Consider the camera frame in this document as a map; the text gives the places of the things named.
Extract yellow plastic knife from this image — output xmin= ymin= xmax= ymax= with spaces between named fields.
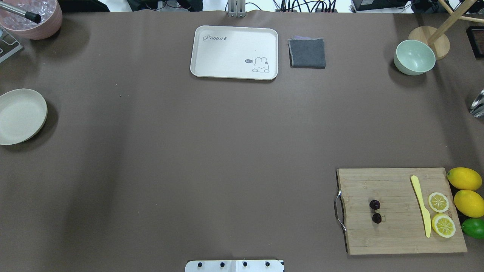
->
xmin=410 ymin=175 xmax=432 ymax=238

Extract mint green bowl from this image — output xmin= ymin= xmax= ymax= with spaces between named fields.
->
xmin=393 ymin=40 xmax=436 ymax=76

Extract pink bowl with ice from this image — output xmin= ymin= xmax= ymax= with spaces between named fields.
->
xmin=1 ymin=0 xmax=62 ymax=40

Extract upper lemon slice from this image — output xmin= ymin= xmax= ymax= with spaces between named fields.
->
xmin=428 ymin=192 xmax=450 ymax=213

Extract white rabbit tray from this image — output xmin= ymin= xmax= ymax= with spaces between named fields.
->
xmin=190 ymin=25 xmax=279 ymax=80

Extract lemon slice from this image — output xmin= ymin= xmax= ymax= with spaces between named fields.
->
xmin=431 ymin=213 xmax=456 ymax=238
xmin=428 ymin=192 xmax=450 ymax=213

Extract folded grey cloth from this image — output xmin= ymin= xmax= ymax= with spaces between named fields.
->
xmin=288 ymin=36 xmax=326 ymax=69

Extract upper whole lemon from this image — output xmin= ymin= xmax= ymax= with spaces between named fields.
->
xmin=447 ymin=167 xmax=482 ymax=191

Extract wooden cup stand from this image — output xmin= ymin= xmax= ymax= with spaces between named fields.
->
xmin=408 ymin=0 xmax=484 ymax=60

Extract whole lemon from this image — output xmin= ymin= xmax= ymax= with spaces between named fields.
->
xmin=447 ymin=167 xmax=482 ymax=191
xmin=453 ymin=190 xmax=484 ymax=218

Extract wooden cutting board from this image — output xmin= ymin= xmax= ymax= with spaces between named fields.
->
xmin=334 ymin=168 xmax=467 ymax=255

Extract lower lemon slice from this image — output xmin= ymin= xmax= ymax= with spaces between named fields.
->
xmin=431 ymin=213 xmax=456 ymax=238

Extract white cup rack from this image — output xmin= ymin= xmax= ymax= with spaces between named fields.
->
xmin=0 ymin=26 xmax=23 ymax=63

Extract beige plate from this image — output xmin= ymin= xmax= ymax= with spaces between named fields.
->
xmin=0 ymin=88 xmax=47 ymax=145

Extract dark red cherry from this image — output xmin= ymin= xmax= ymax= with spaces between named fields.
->
xmin=371 ymin=212 xmax=383 ymax=224
xmin=369 ymin=199 xmax=381 ymax=210

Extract metal scoop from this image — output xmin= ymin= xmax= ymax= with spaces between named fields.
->
xmin=469 ymin=89 xmax=484 ymax=119

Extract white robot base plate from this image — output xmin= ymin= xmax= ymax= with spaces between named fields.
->
xmin=185 ymin=259 xmax=285 ymax=272

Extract metal stirrer black tip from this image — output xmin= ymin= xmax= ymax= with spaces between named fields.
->
xmin=0 ymin=1 xmax=42 ymax=24

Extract green lime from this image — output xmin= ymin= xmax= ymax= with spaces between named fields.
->
xmin=461 ymin=218 xmax=484 ymax=239

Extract lower whole lemon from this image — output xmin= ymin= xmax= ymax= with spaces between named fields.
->
xmin=453 ymin=190 xmax=484 ymax=218

